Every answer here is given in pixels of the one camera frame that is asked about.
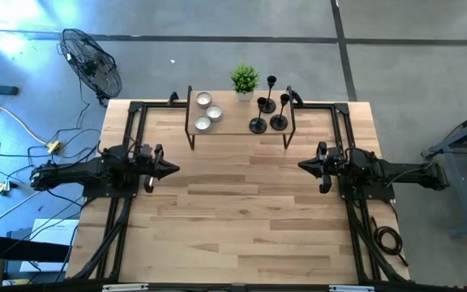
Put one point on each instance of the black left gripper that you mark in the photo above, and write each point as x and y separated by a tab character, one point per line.
152	168

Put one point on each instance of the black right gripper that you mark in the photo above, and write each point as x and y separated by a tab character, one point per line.
328	168

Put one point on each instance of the black metal candlestick holder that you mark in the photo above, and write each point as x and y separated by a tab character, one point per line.
279	122
258	125
268	106

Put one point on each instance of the blue patterned candle tin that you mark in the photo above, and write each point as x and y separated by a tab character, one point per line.
203	124
214	113
204	100

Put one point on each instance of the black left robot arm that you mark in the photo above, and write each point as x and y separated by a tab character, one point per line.
75	172

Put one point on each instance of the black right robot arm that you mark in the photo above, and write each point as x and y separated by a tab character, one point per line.
412	172

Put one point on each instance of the green plant in white pot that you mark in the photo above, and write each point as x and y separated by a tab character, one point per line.
245	79

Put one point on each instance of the yellow power plug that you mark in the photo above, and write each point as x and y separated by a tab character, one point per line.
53	147

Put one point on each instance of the black floor fan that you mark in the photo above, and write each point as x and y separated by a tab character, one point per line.
91	67

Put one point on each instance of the white paper sheet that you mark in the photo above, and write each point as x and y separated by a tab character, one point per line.
55	233

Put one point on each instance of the blue-grey metal stand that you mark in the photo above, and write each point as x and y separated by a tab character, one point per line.
460	190

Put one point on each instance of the black bench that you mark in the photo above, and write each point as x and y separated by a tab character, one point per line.
22	248

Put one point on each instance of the white power adapter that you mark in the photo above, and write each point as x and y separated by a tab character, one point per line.
1	187

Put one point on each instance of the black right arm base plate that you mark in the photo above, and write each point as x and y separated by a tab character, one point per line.
363	195

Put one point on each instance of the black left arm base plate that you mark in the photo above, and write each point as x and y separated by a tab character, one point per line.
108	194

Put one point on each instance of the black aluminium rig frame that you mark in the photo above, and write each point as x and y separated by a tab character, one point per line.
135	106

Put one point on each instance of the wooden shelf with black frame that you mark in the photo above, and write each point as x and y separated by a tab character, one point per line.
237	121

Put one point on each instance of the white metal bracket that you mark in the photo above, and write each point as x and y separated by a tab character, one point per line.
126	287
351	288

